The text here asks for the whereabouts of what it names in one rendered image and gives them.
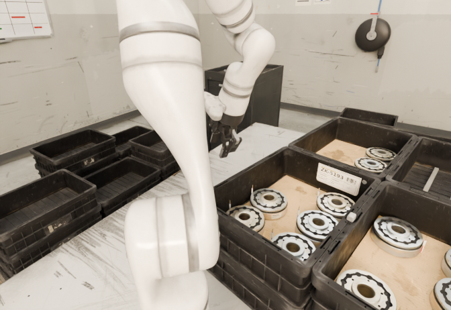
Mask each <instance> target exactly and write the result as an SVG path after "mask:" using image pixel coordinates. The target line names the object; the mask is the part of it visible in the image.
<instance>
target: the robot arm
mask: <svg viewBox="0 0 451 310"><path fill-rule="evenodd" d="M205 2H206V4H207V5H208V7H209V8H210V10H211V12H212V14H213V15H214V16H215V18H216V20H217V21H218V22H219V24H220V25H221V27H222V30H223V32H224V35H225V37H226V39H227V41H228V42H229V44H230V45H231V47H232V48H233V49H234V50H235V51H236V52H238V53H239V54H240V55H241V56H242V57H243V58H244V61H243V62H233V63H231V64H230V65H229V66H228V69H227V70H226V74H225V78H224V81H223V85H222V88H221V91H220V92H219V96H214V95H212V94H210V93H208V92H204V89H203V67H202V58H201V43H200V36H199V28H198V25H197V22H196V20H195V18H194V17H193V14H192V13H191V11H190V9H189V8H188V7H187V5H186V4H185V2H184V1H183V0H116V5H117V18H118V29H119V48H120V55H121V68H122V75H123V83H124V87H125V89H126V91H127V93H128V95H129V97H130V99H131V100H132V102H133V103H134V105H135V106H136V107H137V109H138V110H139V112H140V113H141V114H142V115H143V116H144V118H145V119H146V120H147V122H148V123H149V124H150V125H151V126H152V127H153V129H154V130H155V131H156V133H157V134H158V135H159V136H160V137H161V138H162V140H163V141H164V143H165V144H166V145H167V147H168V149H169V150H170V151H171V153H172V155H173V156H174V158H175V159H176V161H177V162H178V164H179V166H180V168H181V170H182V172H183V174H184V176H185V179H186V181H187V186H188V192H187V193H185V194H180V195H170V196H164V197H155V198H149V199H140V200H137V201H135V202H133V203H132V204H131V205H130V207H129V208H128V210H127V213H126V217H125V221H124V233H123V238H124V240H125V247H126V258H127V259H128V263H129V266H130V270H131V273H132V277H133V280H134V284H135V287H136V292H137V296H138V301H139V305H140V309H141V310H209V287H208V282H207V278H206V275H205V273H204V272H203V270H206V269H208V268H211V267H213V266H214V265H215V264H216V262H217V259H218V257H219V247H220V241H219V237H220V232H219V225H218V214H217V209H216V204H215V195H214V190H213V181H212V176H211V167H210V162H209V152H208V147H207V134H206V125H205V110H206V112H207V114H208V115H209V116H210V120H209V126H210V127H212V129H211V131H212V134H211V139H210V142H211V143H216V142H217V141H218V138H219V135H220V132H221V141H222V148H221V151H220V154H219V157H220V158H226V157H227V156H228V153H230V152H235V151H236V150H237V148H238V146H239V145H240V143H241V142H242V138H241V137H238V136H237V134H236V132H237V126H238V125H239V124H240V123H241V122H242V120H243V118H244V114H245V112H246V109H247V106H248V103H249V100H250V94H251V92H252V89H253V86H254V83H255V81H256V79H257V78H258V76H259V75H260V73H261V72H262V71H263V69H264V67H265V66H266V65H267V64H268V62H269V61H270V59H271V58H272V56H273V54H274V51H275V39H274V36H273V35H272V34H271V33H270V32H269V31H267V30H266V29H264V28H263V27H262V26H261V25H259V24H258V23H256V22H255V21H254V18H255V8H254V4H253V2H252V0H205ZM213 120H214V121H215V122H213ZM228 136H230V137H228ZM225 137H228V138H225ZM226 142H229V143H228V145H226Z"/></svg>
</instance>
